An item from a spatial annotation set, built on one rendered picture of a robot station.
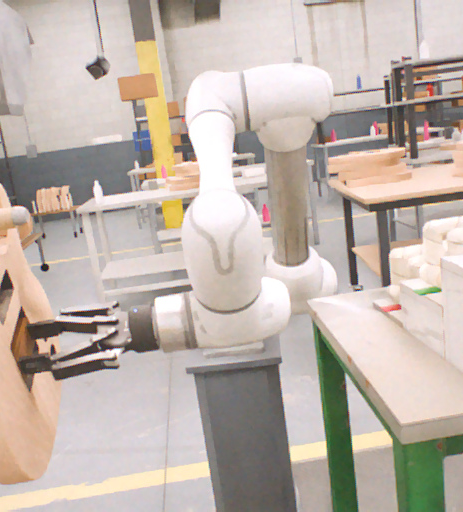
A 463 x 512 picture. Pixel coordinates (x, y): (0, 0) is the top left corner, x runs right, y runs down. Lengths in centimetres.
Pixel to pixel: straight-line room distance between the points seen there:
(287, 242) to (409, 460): 79
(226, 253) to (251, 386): 97
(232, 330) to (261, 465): 97
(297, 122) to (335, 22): 1124
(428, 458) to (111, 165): 1133
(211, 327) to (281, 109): 57
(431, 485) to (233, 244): 43
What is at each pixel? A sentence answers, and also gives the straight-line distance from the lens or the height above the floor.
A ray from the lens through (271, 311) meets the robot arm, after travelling 85.
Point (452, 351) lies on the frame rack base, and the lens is 94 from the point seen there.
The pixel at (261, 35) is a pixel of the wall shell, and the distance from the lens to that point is 1213.
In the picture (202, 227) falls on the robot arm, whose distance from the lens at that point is 70.
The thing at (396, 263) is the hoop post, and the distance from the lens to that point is 118.
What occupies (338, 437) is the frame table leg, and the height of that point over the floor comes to 61.
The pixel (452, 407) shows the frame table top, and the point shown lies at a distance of 84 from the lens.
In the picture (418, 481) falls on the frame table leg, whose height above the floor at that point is 83.
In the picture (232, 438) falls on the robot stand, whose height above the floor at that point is 46.
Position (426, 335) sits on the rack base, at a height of 95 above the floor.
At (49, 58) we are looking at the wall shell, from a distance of 1222.
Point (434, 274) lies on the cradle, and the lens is 100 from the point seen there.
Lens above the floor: 133
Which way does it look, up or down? 13 degrees down
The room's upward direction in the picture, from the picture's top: 8 degrees counter-clockwise
